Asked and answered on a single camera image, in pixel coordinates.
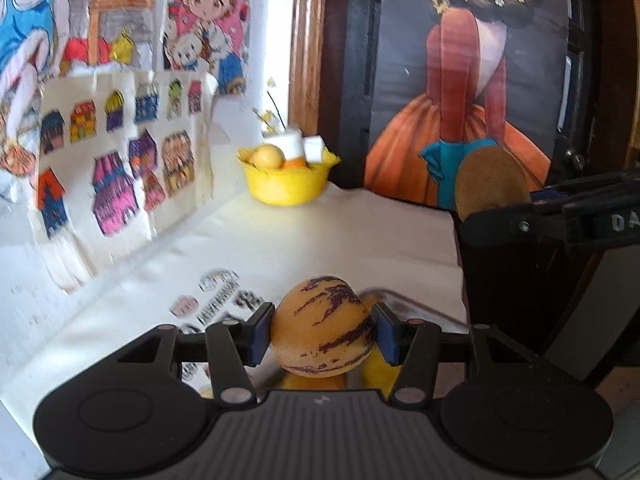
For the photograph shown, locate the yellow plastic bowl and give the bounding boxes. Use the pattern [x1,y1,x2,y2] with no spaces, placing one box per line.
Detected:
[237,146,342,207]

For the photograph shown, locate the girl with teddy poster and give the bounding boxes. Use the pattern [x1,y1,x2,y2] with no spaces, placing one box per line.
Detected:
[162,0,251,96]

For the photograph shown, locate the brown-yellow mango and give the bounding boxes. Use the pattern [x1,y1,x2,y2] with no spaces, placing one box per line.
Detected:
[277,372,348,392]

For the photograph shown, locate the white jar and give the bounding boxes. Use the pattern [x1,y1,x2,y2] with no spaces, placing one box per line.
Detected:
[263,127,306,161]

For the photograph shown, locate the child with fan drawing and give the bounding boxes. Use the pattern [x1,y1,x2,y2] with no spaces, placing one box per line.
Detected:
[0,0,171,201]

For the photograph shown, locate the striped pepino melon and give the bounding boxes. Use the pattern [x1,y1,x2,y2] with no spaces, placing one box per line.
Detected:
[272,276,376,378]

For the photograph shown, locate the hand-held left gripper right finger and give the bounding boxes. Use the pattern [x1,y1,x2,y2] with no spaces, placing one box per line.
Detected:
[372,302,533,403]

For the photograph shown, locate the white printed tablecloth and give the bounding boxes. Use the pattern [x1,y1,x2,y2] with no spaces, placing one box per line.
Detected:
[10,182,468,401]

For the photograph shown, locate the colourful houses drawing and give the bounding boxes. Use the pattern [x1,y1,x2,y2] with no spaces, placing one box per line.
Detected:
[27,67,221,293]

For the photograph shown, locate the pale yellow pear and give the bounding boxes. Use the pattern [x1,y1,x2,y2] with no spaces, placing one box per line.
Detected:
[250,144,285,171]

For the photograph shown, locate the yellow flower twig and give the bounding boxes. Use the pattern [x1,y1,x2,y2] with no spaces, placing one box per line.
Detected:
[252,77,287,133]

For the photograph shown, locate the white folded paper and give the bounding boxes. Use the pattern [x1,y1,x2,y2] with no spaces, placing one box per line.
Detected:
[302,135,326,165]

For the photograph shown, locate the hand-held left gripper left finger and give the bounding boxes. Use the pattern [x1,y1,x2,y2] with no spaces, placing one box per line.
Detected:
[115,303,276,406]

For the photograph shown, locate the brown kiwi with sticker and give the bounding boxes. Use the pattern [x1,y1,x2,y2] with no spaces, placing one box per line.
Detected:
[454,146,532,222]

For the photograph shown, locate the yellow speckled pear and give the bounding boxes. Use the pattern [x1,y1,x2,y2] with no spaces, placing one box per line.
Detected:
[361,298,403,396]

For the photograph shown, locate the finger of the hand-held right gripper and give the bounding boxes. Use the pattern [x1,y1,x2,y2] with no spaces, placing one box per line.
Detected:
[529,170,640,207]
[460,201,571,248]

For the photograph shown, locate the orange dress figure poster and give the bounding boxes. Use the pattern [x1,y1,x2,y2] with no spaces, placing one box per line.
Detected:
[362,0,573,211]

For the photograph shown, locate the wooden frame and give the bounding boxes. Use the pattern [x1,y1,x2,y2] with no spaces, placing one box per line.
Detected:
[287,0,328,136]

